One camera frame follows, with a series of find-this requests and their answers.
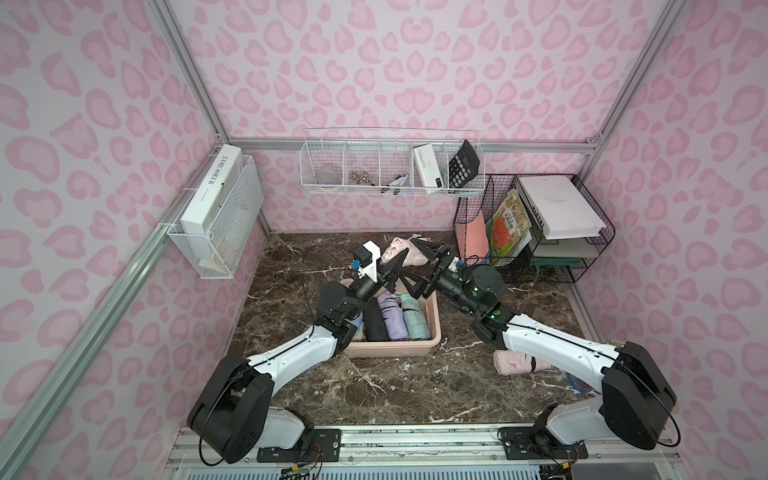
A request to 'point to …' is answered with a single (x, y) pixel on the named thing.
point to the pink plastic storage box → (385, 349)
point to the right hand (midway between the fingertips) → (403, 256)
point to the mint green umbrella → (415, 320)
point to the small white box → (428, 166)
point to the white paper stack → (560, 206)
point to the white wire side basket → (235, 238)
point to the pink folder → (477, 243)
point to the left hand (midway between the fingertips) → (402, 245)
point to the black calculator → (463, 166)
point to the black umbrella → (374, 322)
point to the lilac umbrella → (393, 317)
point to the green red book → (508, 231)
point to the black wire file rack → (497, 189)
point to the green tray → (537, 262)
